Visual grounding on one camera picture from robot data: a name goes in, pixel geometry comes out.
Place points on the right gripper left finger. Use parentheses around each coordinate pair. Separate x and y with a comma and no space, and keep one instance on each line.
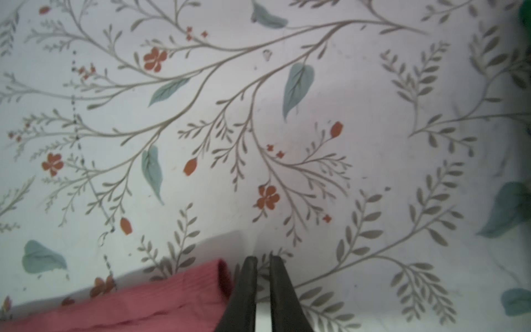
(240,314)

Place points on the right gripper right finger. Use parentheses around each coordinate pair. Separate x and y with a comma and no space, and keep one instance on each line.
(286,312)

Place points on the pink red tank top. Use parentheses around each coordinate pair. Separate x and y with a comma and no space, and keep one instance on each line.
(194,300)

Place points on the green tank top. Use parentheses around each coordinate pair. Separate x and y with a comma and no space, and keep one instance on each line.
(525,14)

